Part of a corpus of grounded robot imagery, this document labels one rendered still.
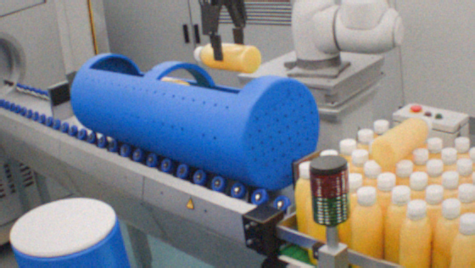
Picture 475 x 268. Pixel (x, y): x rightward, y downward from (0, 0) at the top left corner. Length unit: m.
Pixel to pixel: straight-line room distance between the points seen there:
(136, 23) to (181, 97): 2.51
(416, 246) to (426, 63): 3.28
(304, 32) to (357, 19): 0.20
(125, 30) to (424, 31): 2.06
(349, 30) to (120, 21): 2.52
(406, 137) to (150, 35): 2.92
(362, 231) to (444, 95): 3.22
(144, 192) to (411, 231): 1.02
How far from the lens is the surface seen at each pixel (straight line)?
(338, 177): 0.98
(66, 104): 2.63
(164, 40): 3.99
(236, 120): 1.51
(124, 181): 2.05
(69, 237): 1.39
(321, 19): 2.05
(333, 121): 2.06
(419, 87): 4.48
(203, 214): 1.74
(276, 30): 3.38
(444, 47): 4.30
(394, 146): 1.30
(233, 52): 1.58
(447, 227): 1.18
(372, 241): 1.26
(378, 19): 1.97
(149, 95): 1.78
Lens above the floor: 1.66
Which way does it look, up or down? 20 degrees down
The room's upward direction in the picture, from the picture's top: 8 degrees counter-clockwise
